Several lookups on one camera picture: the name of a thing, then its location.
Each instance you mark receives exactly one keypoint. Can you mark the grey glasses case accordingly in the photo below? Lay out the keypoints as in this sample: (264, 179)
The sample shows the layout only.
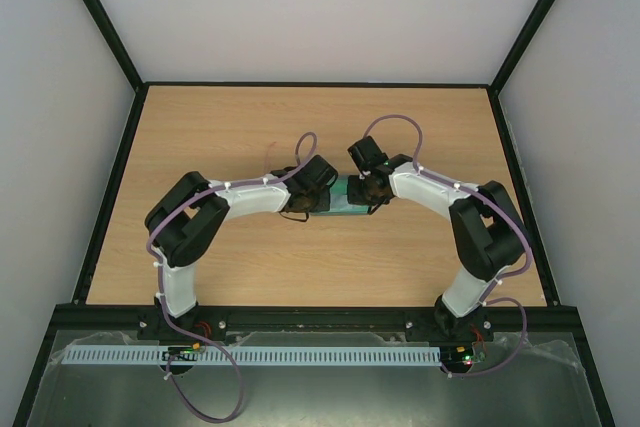
(334, 201)

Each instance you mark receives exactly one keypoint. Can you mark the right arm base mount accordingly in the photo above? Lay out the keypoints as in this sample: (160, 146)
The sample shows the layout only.
(438, 327)

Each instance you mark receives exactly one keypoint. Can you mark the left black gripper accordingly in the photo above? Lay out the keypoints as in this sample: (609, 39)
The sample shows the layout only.
(323, 204)

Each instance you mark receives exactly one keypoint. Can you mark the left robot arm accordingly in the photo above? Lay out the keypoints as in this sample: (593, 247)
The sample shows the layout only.
(185, 221)

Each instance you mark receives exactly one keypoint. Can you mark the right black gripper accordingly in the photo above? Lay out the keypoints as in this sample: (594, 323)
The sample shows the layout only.
(357, 190)

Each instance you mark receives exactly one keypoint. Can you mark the black aluminium frame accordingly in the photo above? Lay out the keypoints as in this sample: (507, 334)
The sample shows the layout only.
(77, 315)

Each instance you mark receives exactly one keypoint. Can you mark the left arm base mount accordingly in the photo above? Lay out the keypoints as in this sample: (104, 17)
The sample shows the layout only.
(196, 324)

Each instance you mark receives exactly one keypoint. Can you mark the pink sunglasses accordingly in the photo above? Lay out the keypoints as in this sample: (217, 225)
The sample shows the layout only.
(270, 158)

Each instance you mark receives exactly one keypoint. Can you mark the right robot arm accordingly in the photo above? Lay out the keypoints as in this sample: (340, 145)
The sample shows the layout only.
(488, 233)

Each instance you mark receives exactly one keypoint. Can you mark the white slotted cable duct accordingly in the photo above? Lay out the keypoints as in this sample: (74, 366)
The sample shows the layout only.
(254, 356)

